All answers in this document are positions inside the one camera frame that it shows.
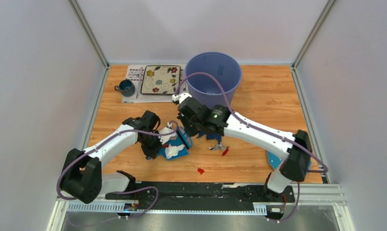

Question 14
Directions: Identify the white paper scrap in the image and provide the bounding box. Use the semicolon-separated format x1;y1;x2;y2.
165;144;185;159

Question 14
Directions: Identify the blue plastic dustpan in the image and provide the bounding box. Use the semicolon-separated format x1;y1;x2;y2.
141;134;191;160

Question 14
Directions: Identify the blue hand brush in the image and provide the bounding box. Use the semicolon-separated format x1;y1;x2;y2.
176;126;193;150

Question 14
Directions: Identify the dark blue paper scrap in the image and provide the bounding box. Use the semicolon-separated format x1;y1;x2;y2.
196;131;222;144

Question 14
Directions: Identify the blue plastic waste bin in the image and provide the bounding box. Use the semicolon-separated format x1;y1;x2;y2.
184;51;242;108

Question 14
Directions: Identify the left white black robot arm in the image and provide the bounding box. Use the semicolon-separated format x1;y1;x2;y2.
56;111;176;204

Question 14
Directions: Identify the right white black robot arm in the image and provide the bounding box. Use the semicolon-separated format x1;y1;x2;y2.
172;93;312;202

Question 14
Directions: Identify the square floral ceramic plate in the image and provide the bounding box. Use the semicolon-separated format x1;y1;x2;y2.
140;65;181;95

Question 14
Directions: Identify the silver table knife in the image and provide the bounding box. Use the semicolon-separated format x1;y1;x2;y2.
136;66;144;98

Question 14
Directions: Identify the dark blue ceramic mug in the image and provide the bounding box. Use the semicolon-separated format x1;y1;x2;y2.
114;79;136;97

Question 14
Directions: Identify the patterned white placemat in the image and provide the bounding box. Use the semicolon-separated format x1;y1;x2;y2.
115;64;185;103

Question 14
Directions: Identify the blue dotted plate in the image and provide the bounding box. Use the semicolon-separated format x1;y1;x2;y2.
266;150;312;173

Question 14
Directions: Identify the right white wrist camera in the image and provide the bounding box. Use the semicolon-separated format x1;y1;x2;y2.
172;93;192;105

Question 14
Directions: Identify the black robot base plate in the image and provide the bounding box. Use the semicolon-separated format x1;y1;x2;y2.
105;181;295;211

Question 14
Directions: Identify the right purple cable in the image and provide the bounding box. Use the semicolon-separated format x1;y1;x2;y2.
174;72;329;223

